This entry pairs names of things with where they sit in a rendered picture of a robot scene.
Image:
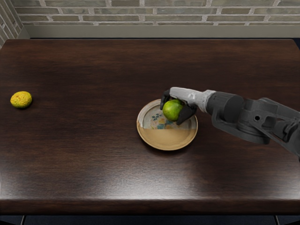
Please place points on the tan patterned ceramic plate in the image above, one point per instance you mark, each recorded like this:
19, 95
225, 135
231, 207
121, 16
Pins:
167, 137

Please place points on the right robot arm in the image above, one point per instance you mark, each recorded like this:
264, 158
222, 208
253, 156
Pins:
253, 117

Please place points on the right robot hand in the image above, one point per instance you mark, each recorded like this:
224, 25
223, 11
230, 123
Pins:
187, 95

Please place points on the green round fruit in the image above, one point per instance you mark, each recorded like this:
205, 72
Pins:
171, 110

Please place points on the yellow bumpy fruit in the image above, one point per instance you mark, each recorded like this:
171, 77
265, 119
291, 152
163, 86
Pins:
21, 99

